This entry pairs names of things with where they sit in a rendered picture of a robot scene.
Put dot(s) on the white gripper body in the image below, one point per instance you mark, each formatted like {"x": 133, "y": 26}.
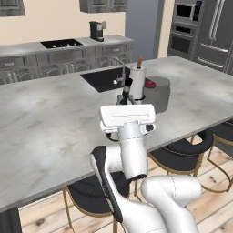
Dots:
{"x": 127, "y": 114}

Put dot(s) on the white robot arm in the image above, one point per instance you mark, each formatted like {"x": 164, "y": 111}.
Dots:
{"x": 133, "y": 157}

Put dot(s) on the grey round jar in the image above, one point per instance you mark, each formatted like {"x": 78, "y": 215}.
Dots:
{"x": 159, "y": 95}

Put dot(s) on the black soap dispenser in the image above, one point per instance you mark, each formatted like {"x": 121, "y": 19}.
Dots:
{"x": 126, "y": 91}

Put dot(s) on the white paper towel roll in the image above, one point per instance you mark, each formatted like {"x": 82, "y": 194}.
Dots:
{"x": 137, "y": 82}

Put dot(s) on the small red round object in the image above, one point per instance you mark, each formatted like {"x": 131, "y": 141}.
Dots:
{"x": 150, "y": 83}

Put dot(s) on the black sink basin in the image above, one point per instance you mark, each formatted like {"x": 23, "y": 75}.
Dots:
{"x": 104, "y": 79}

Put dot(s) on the grey metal tap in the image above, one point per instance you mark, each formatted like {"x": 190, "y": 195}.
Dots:
{"x": 122, "y": 68}

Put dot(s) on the black chair with gold legs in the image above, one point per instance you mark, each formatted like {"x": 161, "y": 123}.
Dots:
{"x": 88, "y": 197}
{"x": 224, "y": 133}
{"x": 182, "y": 157}

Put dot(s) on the grey base cupboard run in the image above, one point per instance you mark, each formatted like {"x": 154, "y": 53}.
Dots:
{"x": 60, "y": 62}

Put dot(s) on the black coffee machine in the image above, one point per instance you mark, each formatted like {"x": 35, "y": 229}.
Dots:
{"x": 96, "y": 30}

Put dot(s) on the black hob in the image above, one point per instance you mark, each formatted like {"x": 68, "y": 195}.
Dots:
{"x": 61, "y": 43}

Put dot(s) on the dark built-in microwave oven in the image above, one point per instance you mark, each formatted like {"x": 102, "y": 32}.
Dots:
{"x": 186, "y": 12}

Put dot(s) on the dark grey fridge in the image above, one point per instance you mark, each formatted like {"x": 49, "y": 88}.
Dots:
{"x": 217, "y": 33}

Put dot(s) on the grey wall cupboard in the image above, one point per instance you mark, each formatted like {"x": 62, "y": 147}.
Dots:
{"x": 103, "y": 5}
{"x": 11, "y": 7}

